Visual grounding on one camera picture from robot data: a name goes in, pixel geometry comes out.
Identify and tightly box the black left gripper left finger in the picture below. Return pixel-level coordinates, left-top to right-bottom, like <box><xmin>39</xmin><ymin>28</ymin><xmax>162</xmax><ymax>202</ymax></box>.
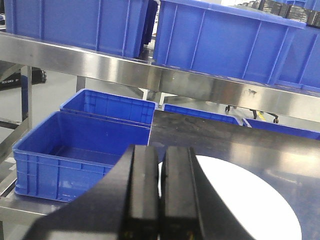
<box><xmin>23</xmin><ymin>145</ymin><xmax>159</xmax><ymax>240</ymax></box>

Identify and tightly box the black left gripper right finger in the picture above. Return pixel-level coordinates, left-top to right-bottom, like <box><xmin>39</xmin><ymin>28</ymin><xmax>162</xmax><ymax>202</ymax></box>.
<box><xmin>159</xmin><ymin>146</ymin><xmax>253</xmax><ymax>240</ymax></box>

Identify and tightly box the light blue plate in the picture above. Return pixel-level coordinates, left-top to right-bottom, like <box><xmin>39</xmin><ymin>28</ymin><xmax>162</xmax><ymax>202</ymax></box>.
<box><xmin>157</xmin><ymin>154</ymin><xmax>303</xmax><ymax>240</ymax></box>

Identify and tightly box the blue floor bin near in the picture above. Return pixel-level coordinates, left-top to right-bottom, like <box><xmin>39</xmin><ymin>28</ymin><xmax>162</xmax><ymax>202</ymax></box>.
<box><xmin>12</xmin><ymin>111</ymin><xmax>151</xmax><ymax>202</ymax></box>

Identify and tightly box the blue floor bin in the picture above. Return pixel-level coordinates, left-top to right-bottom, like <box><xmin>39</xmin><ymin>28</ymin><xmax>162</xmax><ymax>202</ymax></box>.
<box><xmin>60</xmin><ymin>89</ymin><xmax>156</xmax><ymax>127</ymax></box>
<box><xmin>12</xmin><ymin>111</ymin><xmax>151</xmax><ymax>202</ymax></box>

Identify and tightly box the blue bin behind table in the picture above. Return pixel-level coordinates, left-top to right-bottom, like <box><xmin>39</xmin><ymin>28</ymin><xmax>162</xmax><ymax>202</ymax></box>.
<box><xmin>242</xmin><ymin>118</ymin><xmax>320</xmax><ymax>141</ymax></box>
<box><xmin>163</xmin><ymin>103</ymin><xmax>241</xmax><ymax>126</ymax></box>

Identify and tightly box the blue floor bin behind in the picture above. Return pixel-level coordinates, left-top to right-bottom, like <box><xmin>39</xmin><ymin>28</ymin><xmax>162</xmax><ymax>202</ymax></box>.
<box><xmin>60</xmin><ymin>89</ymin><xmax>156</xmax><ymax>127</ymax></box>

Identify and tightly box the blue bin behind table right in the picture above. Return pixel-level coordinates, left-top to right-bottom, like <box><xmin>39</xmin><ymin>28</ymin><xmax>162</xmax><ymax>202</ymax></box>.
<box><xmin>242</xmin><ymin>118</ymin><xmax>320</xmax><ymax>141</ymax></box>

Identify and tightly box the black case on floor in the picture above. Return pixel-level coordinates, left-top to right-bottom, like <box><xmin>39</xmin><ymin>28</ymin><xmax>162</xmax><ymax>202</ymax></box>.
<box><xmin>0</xmin><ymin>67</ymin><xmax>47</xmax><ymax>91</ymax></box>

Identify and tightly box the blue bin upper right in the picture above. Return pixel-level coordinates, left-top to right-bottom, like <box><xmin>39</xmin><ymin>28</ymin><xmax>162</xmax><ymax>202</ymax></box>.
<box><xmin>153</xmin><ymin>0</ymin><xmax>306</xmax><ymax>85</ymax></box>

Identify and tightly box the blue bin upper left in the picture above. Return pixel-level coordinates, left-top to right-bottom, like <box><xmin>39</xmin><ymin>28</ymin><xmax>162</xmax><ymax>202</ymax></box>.
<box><xmin>4</xmin><ymin>0</ymin><xmax>158</xmax><ymax>58</ymax></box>

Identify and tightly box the blue bin far right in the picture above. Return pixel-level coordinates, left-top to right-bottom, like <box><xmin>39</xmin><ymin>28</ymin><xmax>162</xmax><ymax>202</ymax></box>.
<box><xmin>275</xmin><ymin>26</ymin><xmax>320</xmax><ymax>93</ymax></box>

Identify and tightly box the stainless steel shelf rail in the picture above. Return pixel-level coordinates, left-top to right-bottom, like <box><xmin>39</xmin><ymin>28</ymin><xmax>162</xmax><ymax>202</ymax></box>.
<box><xmin>0</xmin><ymin>32</ymin><xmax>320</xmax><ymax>122</ymax></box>

